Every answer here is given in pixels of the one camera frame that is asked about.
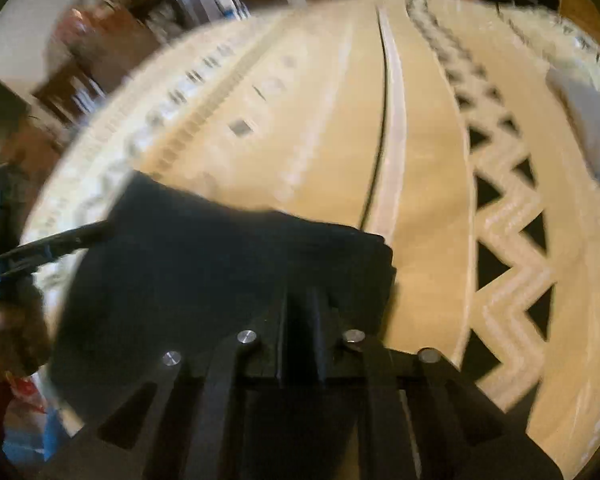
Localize yellow patterned blanket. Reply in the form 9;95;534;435
20;0;600;471

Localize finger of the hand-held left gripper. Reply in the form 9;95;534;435
0;220;115;281

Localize grey folded cloth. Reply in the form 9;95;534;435
545;67;600;191

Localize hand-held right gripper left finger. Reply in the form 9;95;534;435
45;290;287;480

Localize brown wooden furniture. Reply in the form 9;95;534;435
32;0;156;126

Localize dark blue denim pants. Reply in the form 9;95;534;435
47;170;398;480

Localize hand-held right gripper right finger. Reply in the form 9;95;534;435
312;292;563;480

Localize red and blue bag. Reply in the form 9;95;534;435
2;375;66;461

